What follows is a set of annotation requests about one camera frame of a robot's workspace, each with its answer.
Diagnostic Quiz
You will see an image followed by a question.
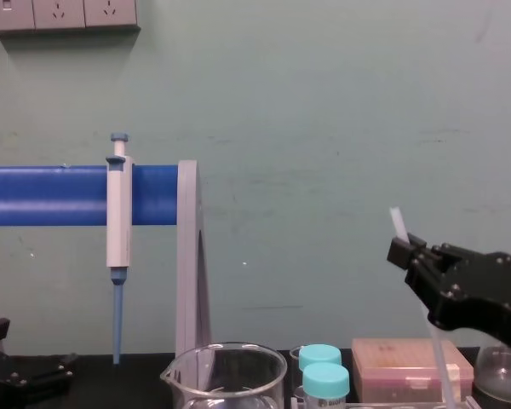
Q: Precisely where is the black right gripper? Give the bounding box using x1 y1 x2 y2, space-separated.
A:
386 232 511 355

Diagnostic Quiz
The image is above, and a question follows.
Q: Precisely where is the clear stirring rod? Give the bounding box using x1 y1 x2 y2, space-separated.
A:
388 205 459 409

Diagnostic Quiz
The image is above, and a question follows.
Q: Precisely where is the pink pipette tip box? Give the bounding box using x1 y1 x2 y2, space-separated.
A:
350 337 474 404

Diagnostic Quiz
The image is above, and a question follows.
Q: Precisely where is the round glass flask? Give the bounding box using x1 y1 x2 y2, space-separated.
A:
472 343 511 409

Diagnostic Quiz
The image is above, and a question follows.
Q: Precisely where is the teal capped vial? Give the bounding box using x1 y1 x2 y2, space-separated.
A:
298 343 343 372
301 362 351 409

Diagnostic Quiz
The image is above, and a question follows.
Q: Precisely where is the clear plastic tube rack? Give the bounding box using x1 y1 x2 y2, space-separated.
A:
290 383 479 409

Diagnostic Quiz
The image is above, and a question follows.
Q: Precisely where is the blue pipette stand bar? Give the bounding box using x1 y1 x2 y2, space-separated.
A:
0 164 181 228

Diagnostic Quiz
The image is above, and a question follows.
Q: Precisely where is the white and blue pipette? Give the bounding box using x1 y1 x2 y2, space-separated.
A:
106 132 135 366

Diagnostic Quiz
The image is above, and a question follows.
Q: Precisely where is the grey stand upright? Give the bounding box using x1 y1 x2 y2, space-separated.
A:
175 159 215 364

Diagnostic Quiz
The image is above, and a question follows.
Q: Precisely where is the clear glass beaker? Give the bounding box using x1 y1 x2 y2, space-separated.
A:
160 341 289 409

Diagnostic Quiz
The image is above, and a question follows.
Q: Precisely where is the grey wall socket panel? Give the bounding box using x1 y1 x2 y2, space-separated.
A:
0 0 141 36

